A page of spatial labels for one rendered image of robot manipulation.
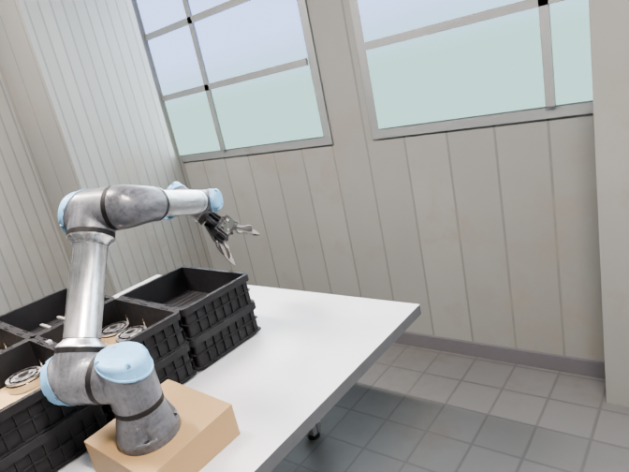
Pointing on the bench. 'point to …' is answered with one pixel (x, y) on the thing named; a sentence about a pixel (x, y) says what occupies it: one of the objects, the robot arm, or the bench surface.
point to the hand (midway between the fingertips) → (247, 250)
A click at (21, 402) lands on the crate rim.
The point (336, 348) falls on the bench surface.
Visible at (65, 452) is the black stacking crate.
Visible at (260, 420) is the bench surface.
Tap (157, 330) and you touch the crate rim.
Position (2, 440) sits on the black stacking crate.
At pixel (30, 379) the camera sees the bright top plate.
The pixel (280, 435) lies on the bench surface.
